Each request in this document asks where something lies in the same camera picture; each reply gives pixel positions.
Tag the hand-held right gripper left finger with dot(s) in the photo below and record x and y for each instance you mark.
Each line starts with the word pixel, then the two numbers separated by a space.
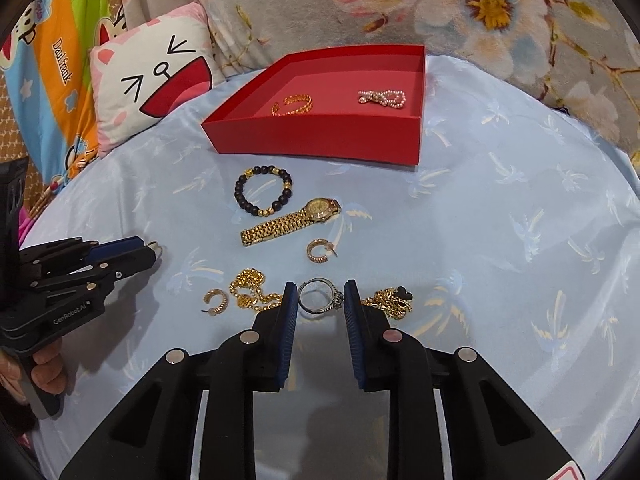
pixel 289 332

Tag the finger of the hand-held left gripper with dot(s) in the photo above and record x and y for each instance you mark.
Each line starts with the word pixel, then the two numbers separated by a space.
pixel 125 265
pixel 117 247

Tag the gold wristwatch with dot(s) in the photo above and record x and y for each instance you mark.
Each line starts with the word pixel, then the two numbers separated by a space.
pixel 320 208

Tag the light blue bed sheet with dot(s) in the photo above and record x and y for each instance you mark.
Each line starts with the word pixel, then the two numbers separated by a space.
pixel 500 235

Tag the person's left hand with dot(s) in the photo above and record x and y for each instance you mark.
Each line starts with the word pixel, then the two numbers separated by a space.
pixel 47 370

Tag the gold braided bangle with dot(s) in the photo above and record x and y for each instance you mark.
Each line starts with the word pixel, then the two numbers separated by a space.
pixel 292 110

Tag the grey floral blanket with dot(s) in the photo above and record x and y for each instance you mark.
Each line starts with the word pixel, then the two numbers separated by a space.
pixel 350 10

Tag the red cardboard box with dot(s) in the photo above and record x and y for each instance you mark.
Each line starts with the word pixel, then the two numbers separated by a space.
pixel 310 135

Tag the white cat face pillow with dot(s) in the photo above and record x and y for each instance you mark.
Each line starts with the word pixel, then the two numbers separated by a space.
pixel 150 75

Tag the brown woven mat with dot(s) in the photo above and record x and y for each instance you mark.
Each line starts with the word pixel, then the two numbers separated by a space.
pixel 12 135

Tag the gold hoop earring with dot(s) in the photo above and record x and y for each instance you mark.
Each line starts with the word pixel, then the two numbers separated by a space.
pixel 220 307
pixel 311 254

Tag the colourful cartoon blanket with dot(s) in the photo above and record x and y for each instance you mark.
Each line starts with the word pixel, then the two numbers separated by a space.
pixel 55 60

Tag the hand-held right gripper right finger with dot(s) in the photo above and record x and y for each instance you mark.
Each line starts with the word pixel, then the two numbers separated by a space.
pixel 352 332

